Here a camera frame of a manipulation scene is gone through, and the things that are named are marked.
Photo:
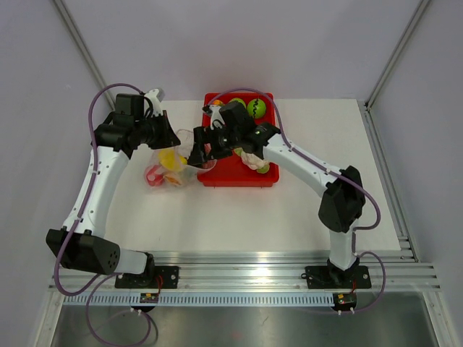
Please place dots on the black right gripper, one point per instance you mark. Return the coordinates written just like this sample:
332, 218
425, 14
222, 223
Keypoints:
204, 135

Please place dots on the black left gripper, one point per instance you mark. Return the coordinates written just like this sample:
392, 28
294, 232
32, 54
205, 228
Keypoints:
168, 137

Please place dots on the toy watermelon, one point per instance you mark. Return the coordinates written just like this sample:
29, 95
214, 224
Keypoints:
256, 108

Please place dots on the toy cauliflower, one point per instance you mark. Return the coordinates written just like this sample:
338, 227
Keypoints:
252, 161

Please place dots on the yellow toy mango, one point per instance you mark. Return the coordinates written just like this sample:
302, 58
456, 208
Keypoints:
171, 160

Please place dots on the clear zip top bag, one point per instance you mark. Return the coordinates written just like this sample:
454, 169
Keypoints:
186, 138

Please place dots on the red toy apple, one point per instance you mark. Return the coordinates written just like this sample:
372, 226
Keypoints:
154, 176

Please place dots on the toy pineapple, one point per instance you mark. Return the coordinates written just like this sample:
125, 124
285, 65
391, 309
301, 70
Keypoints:
180, 178

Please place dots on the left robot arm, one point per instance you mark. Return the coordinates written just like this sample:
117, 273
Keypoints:
80, 244

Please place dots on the green toy apple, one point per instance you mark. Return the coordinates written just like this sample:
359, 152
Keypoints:
238, 100

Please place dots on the red plastic tray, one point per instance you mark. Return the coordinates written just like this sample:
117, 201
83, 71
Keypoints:
231, 171

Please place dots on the left circuit board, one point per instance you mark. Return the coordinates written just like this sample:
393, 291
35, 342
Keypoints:
149, 298

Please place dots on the circuit board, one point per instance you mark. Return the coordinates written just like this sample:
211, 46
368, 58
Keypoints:
149, 298
345, 302

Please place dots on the right circuit board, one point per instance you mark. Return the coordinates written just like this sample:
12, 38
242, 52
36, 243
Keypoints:
345, 302

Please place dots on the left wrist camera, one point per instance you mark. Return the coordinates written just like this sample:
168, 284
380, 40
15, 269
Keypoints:
155, 95

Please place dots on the left aluminium frame post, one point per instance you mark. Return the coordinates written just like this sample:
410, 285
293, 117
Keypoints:
77, 37

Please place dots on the aluminium frame post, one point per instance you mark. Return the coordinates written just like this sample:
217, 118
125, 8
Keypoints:
402, 43
77, 37

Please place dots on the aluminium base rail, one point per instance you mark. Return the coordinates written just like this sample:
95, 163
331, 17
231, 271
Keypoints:
281, 271

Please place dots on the right aluminium frame post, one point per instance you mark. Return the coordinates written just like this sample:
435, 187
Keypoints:
402, 43

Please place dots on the white slotted cable duct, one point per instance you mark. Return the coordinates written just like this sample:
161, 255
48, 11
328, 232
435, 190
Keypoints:
198, 299

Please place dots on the right side aluminium rail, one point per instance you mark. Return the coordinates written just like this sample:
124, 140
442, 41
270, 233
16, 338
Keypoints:
390, 180

